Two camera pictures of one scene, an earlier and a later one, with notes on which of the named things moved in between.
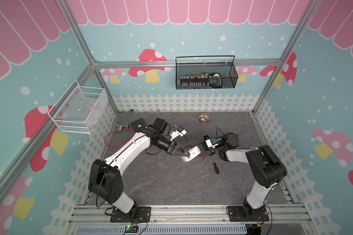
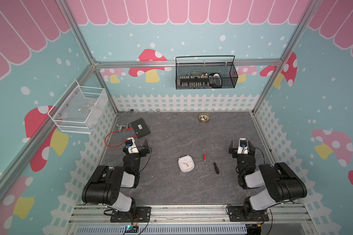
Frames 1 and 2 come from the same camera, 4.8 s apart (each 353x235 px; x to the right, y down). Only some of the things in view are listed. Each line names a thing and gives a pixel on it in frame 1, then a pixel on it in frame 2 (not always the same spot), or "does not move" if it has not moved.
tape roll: [204, 118] does not move
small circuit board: [131, 228] does not move
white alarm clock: [193, 152] -> [186, 163]
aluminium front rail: [283, 220] does not move
